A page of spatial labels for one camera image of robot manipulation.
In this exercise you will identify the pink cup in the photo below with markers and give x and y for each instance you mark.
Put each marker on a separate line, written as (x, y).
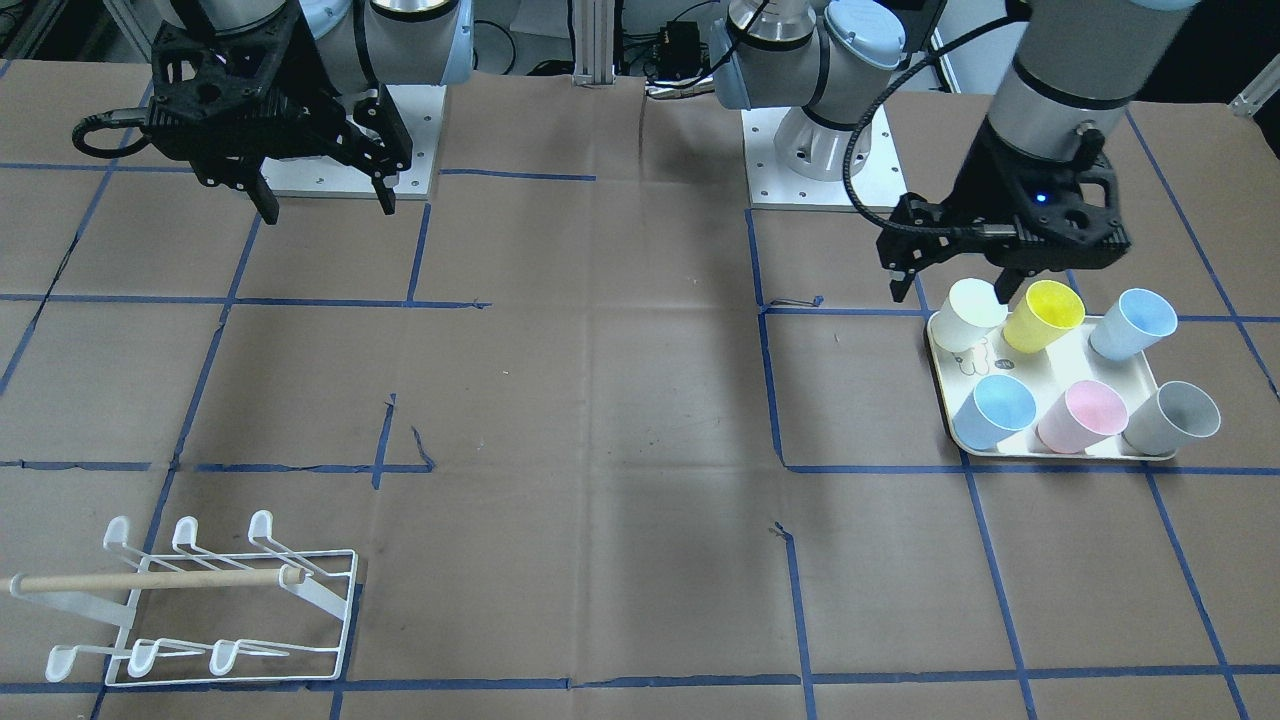
(1085, 413)

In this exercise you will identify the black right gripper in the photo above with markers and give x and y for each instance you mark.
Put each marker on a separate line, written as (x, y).
(318, 88)

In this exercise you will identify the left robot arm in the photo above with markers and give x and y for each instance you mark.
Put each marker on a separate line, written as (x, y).
(1078, 65)

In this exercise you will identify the aluminium frame post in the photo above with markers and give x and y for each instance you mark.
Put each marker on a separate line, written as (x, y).
(595, 28)

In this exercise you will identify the yellow cup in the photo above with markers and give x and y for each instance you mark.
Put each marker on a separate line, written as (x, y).
(1048, 311)

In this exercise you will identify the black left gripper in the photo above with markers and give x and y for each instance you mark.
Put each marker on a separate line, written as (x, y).
(985, 187)

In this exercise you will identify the light blue cup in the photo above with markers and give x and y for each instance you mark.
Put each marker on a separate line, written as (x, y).
(998, 407)
(1137, 320)

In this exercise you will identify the white cup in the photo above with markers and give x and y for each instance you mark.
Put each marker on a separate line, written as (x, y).
(971, 310)

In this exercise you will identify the cream serving tray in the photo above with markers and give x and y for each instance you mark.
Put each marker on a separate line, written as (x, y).
(1046, 374)

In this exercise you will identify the grey cup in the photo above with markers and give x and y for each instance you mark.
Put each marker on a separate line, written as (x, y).
(1177, 414)

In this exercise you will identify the white wire cup rack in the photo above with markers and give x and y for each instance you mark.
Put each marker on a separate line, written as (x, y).
(191, 616)

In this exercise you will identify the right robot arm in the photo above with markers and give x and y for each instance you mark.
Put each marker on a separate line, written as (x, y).
(369, 46)

